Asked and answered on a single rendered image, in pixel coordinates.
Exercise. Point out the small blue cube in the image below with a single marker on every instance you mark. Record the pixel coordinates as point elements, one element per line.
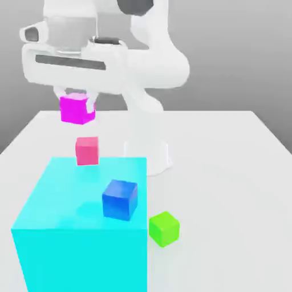
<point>118,200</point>

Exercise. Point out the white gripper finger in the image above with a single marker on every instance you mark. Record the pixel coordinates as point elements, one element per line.
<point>91,102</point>
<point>59,91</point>

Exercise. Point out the small magenta cube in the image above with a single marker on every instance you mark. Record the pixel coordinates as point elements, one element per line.
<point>76,110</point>

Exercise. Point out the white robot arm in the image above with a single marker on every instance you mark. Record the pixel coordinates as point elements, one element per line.
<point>157,66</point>

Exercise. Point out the large cyan box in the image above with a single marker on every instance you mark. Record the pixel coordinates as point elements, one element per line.
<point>79,239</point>

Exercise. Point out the small pink cube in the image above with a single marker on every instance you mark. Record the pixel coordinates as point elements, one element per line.
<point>87,151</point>

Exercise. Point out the small green cube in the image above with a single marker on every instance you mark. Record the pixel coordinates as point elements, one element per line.
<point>163,229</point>

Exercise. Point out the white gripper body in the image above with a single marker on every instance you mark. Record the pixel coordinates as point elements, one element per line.
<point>68,75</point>

